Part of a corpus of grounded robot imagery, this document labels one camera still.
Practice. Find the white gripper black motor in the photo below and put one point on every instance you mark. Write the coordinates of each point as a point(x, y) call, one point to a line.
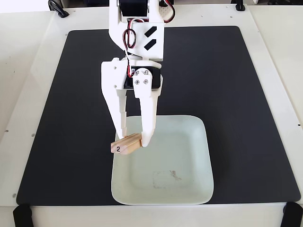
point(110, 76)

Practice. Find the grooved wooden block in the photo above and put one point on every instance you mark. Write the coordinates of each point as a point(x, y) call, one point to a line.
point(127, 144)

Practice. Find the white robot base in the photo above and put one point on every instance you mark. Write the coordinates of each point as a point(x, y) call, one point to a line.
point(166, 10)

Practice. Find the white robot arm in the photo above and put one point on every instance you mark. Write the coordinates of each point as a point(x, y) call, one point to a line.
point(154, 30)

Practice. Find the white square plate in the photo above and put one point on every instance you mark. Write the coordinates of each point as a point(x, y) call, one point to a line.
point(177, 160)

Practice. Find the black rubber mat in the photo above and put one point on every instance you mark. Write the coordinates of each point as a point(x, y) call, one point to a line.
point(71, 118)

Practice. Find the large black table clamp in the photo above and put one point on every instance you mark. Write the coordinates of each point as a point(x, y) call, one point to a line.
point(58, 8)

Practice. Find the small black table clamp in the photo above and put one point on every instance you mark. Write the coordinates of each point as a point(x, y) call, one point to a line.
point(240, 5)

